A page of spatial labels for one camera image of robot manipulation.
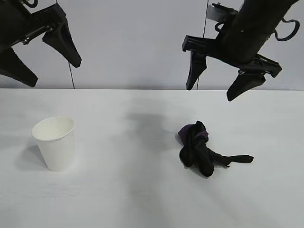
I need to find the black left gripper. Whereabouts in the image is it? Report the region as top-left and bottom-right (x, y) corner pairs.
(0, 0), (82, 88)

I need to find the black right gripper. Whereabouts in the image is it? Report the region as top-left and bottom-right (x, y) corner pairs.
(182, 0), (297, 102)

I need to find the black and purple cloth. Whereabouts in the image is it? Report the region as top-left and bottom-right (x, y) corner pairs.
(177, 120), (254, 178)

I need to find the white paper cup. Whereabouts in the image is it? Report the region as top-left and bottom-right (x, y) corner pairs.
(31, 116), (76, 172)

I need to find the thin black wall cable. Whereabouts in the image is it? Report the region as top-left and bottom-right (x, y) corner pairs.
(196, 0), (207, 90)
(55, 0), (75, 89)

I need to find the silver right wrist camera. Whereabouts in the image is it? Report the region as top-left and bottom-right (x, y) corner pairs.
(206, 2), (239, 22)

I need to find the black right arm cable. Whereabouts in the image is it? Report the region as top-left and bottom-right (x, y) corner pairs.
(273, 18), (300, 41)

